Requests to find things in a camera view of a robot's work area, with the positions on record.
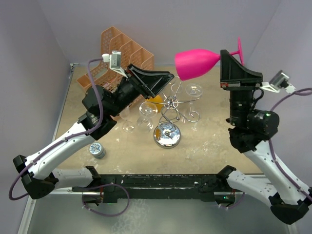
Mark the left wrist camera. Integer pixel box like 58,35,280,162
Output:
101,50,127,77

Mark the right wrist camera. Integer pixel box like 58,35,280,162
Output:
260,70,296,94

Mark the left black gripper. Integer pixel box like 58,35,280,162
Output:
107,64,173,117

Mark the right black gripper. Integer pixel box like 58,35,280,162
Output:
219,49,263,128

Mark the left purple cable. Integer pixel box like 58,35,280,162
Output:
8,58,104,200

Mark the pink plastic goblet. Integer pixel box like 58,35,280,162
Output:
174,36,244,82

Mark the yellow plastic goblet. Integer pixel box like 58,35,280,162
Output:
147,95,163,113

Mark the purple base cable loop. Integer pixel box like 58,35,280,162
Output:
81,182,130,217

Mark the black base frame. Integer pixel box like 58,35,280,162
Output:
73,174,240,206

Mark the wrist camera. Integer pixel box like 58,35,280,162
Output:
260,70,296,94
101,50,127,77

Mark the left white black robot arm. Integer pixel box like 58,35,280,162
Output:
13,64,174,199

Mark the clear round wine glass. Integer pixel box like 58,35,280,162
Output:
136,101,158,133

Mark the small round tin can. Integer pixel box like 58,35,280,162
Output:
89,142,106,159

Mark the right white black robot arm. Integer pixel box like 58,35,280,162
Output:
216,50,312,225

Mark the orange plastic file organizer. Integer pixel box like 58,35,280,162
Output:
90,26,154,91

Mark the chrome wine glass rack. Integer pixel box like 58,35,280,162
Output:
153,76,189,149

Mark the clear wine glass left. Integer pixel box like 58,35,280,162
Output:
119,106,135,132

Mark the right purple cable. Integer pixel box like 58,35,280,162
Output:
268,88,312,203

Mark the clear champagne flute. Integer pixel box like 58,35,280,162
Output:
182,83,203,123

